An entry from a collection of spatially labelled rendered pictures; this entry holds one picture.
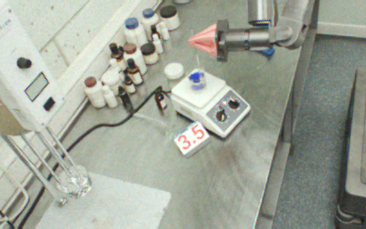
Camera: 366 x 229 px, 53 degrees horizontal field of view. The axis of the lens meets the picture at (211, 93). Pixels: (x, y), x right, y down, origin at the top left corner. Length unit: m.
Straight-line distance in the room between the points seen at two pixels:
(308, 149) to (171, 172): 1.07
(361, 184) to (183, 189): 0.71
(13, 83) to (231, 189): 0.58
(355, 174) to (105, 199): 0.89
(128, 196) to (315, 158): 1.15
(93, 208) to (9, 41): 0.55
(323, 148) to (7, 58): 1.62
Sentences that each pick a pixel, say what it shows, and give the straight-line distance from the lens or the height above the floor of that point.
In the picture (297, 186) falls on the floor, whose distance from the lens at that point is 1.82.
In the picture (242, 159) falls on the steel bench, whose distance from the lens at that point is 0.99.
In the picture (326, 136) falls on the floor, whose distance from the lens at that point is 1.99.
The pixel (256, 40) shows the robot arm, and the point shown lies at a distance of 0.89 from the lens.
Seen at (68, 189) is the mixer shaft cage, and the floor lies 0.92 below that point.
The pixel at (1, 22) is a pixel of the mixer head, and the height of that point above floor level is 1.33.
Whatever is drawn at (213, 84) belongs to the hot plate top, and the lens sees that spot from 1.06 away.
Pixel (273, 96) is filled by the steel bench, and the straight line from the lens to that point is 1.13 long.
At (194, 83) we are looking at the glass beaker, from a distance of 1.01.
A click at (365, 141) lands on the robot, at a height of 0.37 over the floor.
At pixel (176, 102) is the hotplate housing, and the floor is 0.81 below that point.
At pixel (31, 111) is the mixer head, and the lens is 0.61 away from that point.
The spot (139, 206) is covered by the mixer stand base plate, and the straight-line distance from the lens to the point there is 0.96.
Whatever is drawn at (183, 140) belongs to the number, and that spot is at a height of 0.78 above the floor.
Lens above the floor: 1.57
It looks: 45 degrees down
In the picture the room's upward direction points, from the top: 10 degrees counter-clockwise
